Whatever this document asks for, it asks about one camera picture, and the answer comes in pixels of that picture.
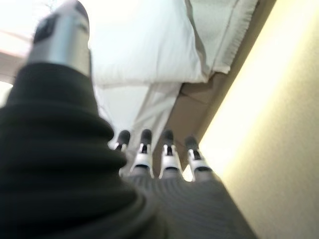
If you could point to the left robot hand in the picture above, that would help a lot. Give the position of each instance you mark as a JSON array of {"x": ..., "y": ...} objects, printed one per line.
[{"x": 62, "y": 174}]

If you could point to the white bed sheet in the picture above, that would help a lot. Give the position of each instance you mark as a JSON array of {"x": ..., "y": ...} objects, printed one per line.
[{"x": 139, "y": 107}]

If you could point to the brown wooden headboard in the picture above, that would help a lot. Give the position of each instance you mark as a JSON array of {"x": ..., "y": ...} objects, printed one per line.
[{"x": 197, "y": 104}]

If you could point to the white textured pillow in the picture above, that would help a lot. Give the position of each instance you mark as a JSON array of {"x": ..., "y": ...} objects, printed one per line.
[{"x": 219, "y": 30}]

